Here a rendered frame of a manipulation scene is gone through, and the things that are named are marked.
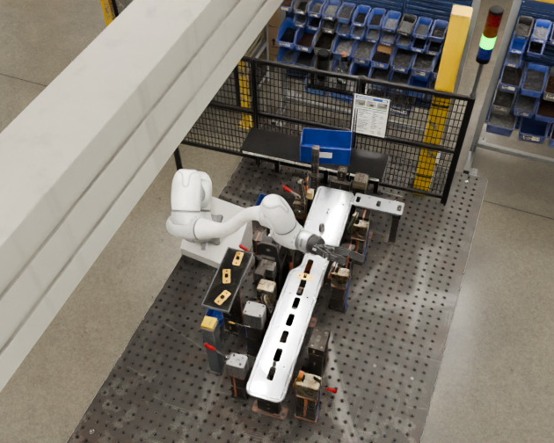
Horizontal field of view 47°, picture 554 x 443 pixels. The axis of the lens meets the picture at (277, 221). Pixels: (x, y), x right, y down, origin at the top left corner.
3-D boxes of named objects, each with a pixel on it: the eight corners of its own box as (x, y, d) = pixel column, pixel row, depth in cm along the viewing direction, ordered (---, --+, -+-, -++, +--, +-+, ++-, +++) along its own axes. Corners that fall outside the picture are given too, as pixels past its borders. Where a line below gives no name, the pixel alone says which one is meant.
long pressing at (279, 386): (287, 406, 288) (287, 405, 287) (241, 393, 292) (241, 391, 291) (355, 193, 372) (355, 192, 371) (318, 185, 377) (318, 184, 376)
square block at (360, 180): (360, 223, 395) (366, 183, 367) (348, 220, 397) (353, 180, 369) (363, 214, 400) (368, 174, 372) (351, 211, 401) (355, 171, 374)
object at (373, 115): (385, 139, 379) (391, 98, 355) (348, 132, 384) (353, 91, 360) (386, 137, 380) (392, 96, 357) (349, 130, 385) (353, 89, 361)
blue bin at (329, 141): (349, 165, 381) (351, 149, 371) (299, 161, 384) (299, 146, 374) (351, 147, 392) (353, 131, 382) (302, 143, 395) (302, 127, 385)
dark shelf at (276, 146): (382, 183, 376) (382, 179, 373) (239, 153, 394) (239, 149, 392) (389, 157, 389) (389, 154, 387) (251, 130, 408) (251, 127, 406)
